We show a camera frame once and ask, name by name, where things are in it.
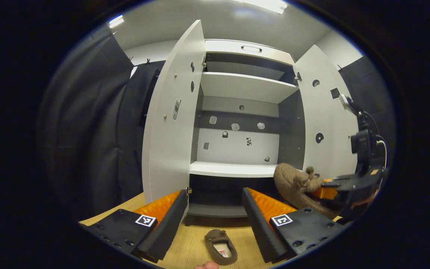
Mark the white shoe cabinet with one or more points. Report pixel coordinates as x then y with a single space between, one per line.
237 145

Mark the black backdrop cloth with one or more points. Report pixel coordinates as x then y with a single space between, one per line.
371 86
88 130

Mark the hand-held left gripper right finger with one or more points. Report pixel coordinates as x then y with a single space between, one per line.
259 228

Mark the ceiling light strip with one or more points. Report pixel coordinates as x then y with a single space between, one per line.
116 21

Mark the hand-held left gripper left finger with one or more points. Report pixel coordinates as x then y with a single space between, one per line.
168 228

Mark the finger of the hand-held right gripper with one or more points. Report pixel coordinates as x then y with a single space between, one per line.
340 185
338 205

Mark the ceiling light panel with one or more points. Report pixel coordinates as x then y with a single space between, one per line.
267 4

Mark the brown fuzzy shoe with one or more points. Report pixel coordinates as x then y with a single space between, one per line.
289 183
211 241

